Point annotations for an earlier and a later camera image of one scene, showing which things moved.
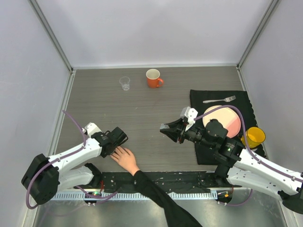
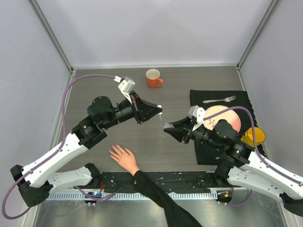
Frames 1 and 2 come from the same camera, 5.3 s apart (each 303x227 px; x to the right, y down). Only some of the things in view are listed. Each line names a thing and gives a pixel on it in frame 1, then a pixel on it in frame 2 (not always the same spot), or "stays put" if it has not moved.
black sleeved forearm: (175, 216) stays put
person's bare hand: (126, 159) stays put
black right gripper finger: (179, 124) stays put
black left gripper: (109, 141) → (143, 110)
